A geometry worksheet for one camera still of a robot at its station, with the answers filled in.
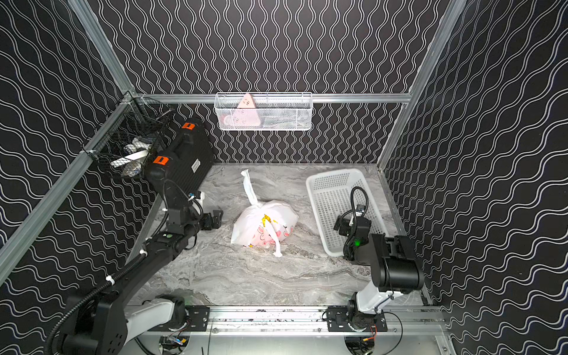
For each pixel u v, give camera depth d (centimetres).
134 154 75
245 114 90
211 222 78
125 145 84
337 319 74
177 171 90
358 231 74
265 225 86
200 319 76
